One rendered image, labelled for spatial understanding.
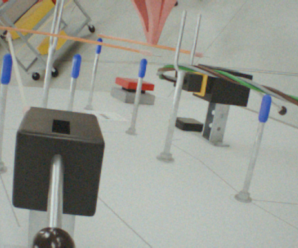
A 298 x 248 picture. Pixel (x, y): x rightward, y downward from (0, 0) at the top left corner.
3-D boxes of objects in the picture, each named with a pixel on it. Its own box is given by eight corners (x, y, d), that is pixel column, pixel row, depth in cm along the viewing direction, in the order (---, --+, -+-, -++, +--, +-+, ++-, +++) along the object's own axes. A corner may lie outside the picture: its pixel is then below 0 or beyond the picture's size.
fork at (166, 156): (169, 156, 40) (196, 13, 37) (178, 162, 38) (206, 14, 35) (151, 155, 39) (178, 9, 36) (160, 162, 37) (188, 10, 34)
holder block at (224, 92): (247, 107, 48) (253, 75, 47) (210, 103, 46) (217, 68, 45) (228, 99, 52) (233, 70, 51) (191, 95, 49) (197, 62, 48)
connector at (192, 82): (219, 94, 47) (222, 77, 46) (185, 91, 44) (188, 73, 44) (204, 89, 49) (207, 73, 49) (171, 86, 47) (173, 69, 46)
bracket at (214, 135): (229, 146, 48) (238, 106, 47) (213, 146, 47) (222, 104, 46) (209, 135, 52) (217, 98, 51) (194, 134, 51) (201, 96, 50)
